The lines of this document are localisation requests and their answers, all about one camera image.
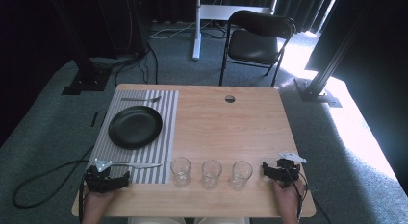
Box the silver knife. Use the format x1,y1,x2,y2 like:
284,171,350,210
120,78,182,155
109,162,163,170

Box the clear drinking glass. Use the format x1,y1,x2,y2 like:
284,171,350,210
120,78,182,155
169,156,191,188
228,160,254,191
201,159,223,190

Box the black metal stand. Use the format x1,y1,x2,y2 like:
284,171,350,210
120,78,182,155
47,0,113,96

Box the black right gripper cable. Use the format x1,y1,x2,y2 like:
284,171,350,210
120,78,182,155
282,160,333,224

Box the black round plate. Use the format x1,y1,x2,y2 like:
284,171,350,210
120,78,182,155
108,105,164,151

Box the black aluminium profile stand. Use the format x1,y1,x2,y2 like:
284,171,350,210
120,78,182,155
293,0,377,109

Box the grey striped placemat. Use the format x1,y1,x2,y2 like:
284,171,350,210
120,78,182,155
87,89,180,185

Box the white floor cable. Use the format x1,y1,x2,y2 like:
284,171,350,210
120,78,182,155
148,19,225,39

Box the person's left hand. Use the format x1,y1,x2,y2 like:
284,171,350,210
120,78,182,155
81,185,118,224

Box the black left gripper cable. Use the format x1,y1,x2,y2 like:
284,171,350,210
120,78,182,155
12,144,96,224

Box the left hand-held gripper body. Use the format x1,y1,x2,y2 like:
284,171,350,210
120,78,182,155
84,158,120,195

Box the black floor cables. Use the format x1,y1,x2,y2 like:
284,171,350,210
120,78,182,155
114,40,160,87

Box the black folding chair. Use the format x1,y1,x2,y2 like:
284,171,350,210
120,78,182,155
218,10,297,88

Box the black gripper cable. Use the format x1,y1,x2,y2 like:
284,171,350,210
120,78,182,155
12,144,96,224
282,160,333,224

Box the person's right hand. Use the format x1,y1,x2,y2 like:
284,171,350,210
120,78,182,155
272,177,306,224

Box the silver fork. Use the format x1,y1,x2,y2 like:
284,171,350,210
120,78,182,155
120,95,163,104

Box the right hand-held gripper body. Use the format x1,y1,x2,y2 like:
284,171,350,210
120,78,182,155
272,151,308,188

